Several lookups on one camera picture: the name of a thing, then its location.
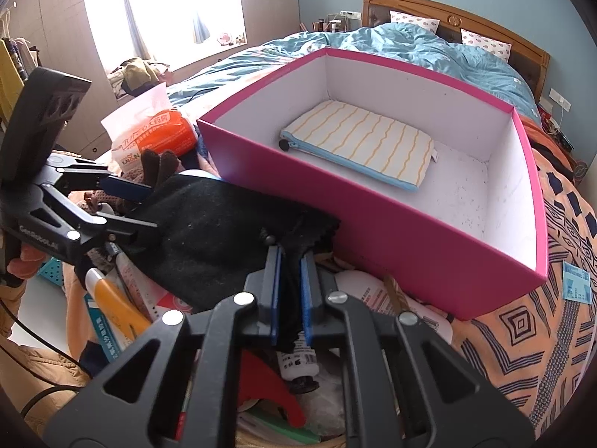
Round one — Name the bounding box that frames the green flat box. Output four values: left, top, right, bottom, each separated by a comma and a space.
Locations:
252, 410, 322, 447

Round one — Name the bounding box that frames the small blue packet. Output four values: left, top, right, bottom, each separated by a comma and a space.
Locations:
562, 261, 592, 302

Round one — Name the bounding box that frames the short blue curtain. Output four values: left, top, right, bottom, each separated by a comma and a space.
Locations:
190, 9, 212, 44

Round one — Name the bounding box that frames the person's left hand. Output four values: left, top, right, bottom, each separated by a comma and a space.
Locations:
7, 243, 47, 287

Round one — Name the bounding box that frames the orange tube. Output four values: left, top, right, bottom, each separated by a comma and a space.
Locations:
85, 268, 152, 341

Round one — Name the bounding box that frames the white lotion bottle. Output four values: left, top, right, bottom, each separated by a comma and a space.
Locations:
336, 271, 455, 342

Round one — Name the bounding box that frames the teal perforated tray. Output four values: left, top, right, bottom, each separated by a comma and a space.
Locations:
37, 259, 66, 286

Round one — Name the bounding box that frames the wooden bed headboard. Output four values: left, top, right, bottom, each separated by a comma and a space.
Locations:
363, 0, 551, 99

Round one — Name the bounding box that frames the black cloth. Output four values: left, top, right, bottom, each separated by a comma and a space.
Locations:
122, 174, 341, 353

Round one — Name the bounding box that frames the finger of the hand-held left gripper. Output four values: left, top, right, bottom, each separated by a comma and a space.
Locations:
44, 155, 156, 204
70, 212, 160, 262

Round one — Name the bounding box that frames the pink cardboard box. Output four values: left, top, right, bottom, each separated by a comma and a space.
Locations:
196, 47, 549, 322

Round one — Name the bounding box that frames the bright window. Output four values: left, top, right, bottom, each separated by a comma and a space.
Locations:
79, 0, 248, 72

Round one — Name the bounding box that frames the brown plush toy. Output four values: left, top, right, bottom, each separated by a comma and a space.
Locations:
75, 148, 182, 225

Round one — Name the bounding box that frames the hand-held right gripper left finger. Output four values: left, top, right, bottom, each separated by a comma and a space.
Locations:
44, 243, 285, 448

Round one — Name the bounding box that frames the small white black-capped bottle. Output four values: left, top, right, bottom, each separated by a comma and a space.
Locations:
277, 331, 322, 395

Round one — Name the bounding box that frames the pile of clothes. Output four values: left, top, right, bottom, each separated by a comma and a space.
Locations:
106, 57, 173, 100

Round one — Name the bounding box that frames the red tape dispenser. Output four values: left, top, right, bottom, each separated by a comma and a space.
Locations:
240, 350, 306, 427

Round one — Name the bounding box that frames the orange and white plastic bag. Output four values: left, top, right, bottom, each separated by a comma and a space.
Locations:
100, 83, 197, 173

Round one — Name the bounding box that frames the white dotted pillow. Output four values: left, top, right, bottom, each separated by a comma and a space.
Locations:
389, 10, 441, 35
461, 29, 513, 63

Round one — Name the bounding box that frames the yellow striped zipper pouch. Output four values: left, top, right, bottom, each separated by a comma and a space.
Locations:
279, 100, 439, 191

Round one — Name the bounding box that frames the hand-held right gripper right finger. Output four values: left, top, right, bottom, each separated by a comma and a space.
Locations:
298, 249, 537, 448

